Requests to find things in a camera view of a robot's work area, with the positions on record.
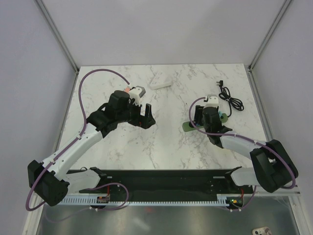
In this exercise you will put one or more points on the aluminium frame post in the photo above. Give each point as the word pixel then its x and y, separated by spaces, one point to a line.
pixel 269 34
pixel 56 33

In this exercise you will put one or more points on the green power strip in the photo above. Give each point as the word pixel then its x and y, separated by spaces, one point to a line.
pixel 187 127

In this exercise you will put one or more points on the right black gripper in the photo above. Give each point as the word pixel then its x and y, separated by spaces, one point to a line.
pixel 197 113

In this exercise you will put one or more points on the white slotted cable duct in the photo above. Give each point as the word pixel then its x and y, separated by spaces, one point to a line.
pixel 102 200

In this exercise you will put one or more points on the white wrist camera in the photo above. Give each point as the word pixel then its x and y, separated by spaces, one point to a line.
pixel 137 93
pixel 211 101

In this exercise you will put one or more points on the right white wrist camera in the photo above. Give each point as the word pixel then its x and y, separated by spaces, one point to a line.
pixel 211 101

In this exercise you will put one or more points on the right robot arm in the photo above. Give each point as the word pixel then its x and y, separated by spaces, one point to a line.
pixel 272 166

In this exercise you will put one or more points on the smartphone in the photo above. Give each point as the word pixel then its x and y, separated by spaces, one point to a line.
pixel 262 231

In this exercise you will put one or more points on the white triangular power strip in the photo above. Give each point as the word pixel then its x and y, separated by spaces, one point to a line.
pixel 161 80

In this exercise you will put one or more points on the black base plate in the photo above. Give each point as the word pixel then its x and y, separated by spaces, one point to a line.
pixel 166 184

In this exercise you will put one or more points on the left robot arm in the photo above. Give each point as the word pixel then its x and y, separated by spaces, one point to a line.
pixel 48 178

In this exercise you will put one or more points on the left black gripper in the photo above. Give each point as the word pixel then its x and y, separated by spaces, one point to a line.
pixel 145 122

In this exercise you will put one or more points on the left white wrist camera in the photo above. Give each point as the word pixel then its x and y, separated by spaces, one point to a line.
pixel 137 93

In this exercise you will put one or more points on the right aluminium frame post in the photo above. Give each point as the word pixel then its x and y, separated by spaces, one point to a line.
pixel 269 34

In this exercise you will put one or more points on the left aluminium frame post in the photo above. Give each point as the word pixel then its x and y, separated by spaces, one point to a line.
pixel 56 33

